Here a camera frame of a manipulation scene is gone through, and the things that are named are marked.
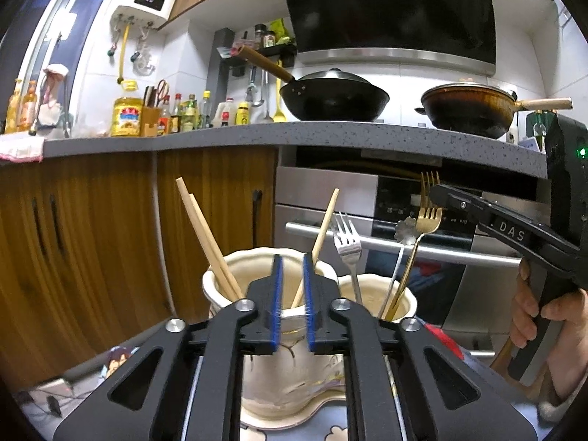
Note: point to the person's right hand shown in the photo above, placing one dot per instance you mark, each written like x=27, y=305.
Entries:
x=523, y=303

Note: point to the green bottle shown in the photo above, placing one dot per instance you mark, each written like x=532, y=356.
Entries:
x=540, y=131

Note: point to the glass sauce bottle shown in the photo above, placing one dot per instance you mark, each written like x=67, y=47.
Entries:
x=176, y=119
x=206, y=112
x=164, y=121
x=189, y=117

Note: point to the black range hood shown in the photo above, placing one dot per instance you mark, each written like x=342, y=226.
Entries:
x=386, y=4

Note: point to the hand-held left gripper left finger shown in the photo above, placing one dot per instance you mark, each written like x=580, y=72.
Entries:
x=275, y=303

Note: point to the pink and white towel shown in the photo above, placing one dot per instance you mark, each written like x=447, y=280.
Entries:
x=20, y=149

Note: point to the white plastic jug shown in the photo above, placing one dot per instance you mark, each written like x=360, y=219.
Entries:
x=226, y=115

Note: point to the wooden kitchen cabinet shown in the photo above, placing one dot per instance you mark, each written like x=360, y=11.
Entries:
x=105, y=248

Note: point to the person's right forearm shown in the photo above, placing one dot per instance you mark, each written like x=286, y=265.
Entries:
x=569, y=376

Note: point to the black wall spice rack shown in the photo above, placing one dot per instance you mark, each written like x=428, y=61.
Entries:
x=280, y=50

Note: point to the green packet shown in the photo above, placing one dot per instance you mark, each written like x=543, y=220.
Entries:
x=281, y=32

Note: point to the dark spice jar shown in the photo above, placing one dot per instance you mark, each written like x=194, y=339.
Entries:
x=260, y=36

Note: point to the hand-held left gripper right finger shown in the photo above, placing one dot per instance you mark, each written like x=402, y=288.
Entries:
x=310, y=303

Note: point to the gold fork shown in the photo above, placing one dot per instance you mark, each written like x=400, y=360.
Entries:
x=429, y=223

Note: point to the small yellow oil bottle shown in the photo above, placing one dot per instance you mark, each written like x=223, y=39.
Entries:
x=13, y=110
x=29, y=110

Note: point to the silver fork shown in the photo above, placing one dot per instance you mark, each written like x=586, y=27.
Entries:
x=347, y=248

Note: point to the wooden chopstick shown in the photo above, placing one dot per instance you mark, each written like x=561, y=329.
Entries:
x=206, y=239
x=325, y=225
x=216, y=243

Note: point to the wooden knife block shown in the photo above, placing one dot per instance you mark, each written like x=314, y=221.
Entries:
x=150, y=121

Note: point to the yellow hanging spatula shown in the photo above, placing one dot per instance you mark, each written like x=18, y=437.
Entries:
x=279, y=96

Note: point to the cartoon printed cloth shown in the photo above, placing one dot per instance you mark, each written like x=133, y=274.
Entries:
x=115, y=363

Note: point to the cream ceramic utensil holder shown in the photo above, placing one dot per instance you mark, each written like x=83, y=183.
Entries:
x=294, y=381

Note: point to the yellow jar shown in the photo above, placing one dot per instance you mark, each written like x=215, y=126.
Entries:
x=243, y=114

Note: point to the stainless steel built-in oven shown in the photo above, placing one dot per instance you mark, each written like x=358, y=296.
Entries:
x=321, y=183

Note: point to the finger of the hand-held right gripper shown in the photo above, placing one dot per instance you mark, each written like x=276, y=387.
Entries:
x=459, y=204

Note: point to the brown frying pan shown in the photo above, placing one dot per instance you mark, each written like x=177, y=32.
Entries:
x=464, y=110

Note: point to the large yellow oil bottle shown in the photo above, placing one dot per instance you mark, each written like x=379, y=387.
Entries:
x=126, y=117

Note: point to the faucet with draped cloth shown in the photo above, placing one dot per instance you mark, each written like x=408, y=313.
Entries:
x=50, y=96

